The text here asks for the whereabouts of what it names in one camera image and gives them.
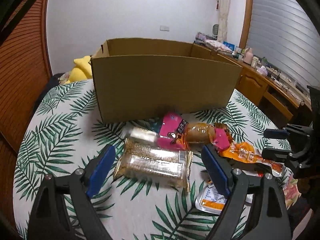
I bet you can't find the palm leaf tablecloth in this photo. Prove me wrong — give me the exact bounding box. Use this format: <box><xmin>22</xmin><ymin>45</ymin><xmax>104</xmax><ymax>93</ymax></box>
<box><xmin>13</xmin><ymin>80</ymin><xmax>290</xmax><ymax>239</ymax></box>

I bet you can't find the small white desk fan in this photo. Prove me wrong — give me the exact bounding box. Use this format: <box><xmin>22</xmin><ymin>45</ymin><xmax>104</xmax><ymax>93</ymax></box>
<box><xmin>212</xmin><ymin>24</ymin><xmax>219</xmax><ymax>37</ymax></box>

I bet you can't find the white wall switch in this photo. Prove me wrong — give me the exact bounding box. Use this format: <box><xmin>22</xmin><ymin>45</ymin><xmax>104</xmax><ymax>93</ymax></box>
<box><xmin>160</xmin><ymin>25</ymin><xmax>170</xmax><ymax>31</ymax></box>

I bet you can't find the pink thermos bottle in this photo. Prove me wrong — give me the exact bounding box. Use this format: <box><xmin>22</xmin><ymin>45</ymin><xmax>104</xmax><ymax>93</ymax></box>
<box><xmin>243</xmin><ymin>48</ymin><xmax>254</xmax><ymax>65</ymax></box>

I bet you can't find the folded floral cloth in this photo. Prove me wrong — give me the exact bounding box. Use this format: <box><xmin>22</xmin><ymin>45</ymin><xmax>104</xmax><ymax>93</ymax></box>
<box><xmin>204</xmin><ymin>40</ymin><xmax>232</xmax><ymax>53</ymax></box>

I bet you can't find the floral bed sheet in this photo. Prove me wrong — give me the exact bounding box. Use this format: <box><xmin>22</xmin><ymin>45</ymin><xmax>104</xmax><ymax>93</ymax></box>
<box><xmin>283</xmin><ymin>175</ymin><xmax>301</xmax><ymax>210</ymax></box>

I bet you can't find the white orange snack packet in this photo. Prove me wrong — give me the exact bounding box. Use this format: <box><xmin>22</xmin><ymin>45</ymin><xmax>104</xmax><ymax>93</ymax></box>
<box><xmin>195</xmin><ymin>179</ymin><xmax>254</xmax><ymax>215</ymax></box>

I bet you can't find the pink drumstick snack pack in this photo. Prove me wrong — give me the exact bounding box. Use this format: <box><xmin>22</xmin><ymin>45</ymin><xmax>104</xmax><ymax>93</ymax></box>
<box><xmin>157</xmin><ymin>112</ymin><xmax>233</xmax><ymax>151</ymax></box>

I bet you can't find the brown cardboard box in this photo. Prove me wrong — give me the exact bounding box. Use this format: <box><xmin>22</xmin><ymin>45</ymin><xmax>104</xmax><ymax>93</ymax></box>
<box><xmin>91</xmin><ymin>38</ymin><xmax>242</xmax><ymax>124</ymax></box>

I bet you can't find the wooden louvered wardrobe door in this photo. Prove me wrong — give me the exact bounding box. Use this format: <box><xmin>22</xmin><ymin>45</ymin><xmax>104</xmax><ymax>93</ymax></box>
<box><xmin>1</xmin><ymin>0</ymin><xmax>52</xmax><ymax>224</ymax></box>

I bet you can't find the yellow plush toy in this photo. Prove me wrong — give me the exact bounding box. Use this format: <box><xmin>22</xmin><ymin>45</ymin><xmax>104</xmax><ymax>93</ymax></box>
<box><xmin>66</xmin><ymin>56</ymin><xmax>93</xmax><ymax>84</ymax></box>

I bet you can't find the white wafer clear pack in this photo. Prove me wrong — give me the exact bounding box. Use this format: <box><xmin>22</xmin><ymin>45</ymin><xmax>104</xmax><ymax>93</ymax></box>
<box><xmin>120</xmin><ymin>124</ymin><xmax>158</xmax><ymax>145</ymax></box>

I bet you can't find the brown grain bar pack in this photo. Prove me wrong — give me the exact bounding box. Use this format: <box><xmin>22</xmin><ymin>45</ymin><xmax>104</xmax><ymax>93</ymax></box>
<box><xmin>113</xmin><ymin>139</ymin><xmax>193</xmax><ymax>192</ymax></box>

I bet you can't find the wooden desk cabinet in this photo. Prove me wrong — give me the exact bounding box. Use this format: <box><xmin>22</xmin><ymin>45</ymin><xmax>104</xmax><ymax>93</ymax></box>
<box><xmin>197</xmin><ymin>43</ymin><xmax>313</xmax><ymax>128</ymax></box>

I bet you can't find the window roller shutter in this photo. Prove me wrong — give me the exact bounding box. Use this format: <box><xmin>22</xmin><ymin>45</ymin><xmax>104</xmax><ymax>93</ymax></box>
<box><xmin>246</xmin><ymin>0</ymin><xmax>319</xmax><ymax>87</ymax></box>

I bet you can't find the white curtain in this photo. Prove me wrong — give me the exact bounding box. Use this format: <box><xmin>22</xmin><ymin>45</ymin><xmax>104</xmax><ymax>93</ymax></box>
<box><xmin>217</xmin><ymin>0</ymin><xmax>231</xmax><ymax>43</ymax></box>

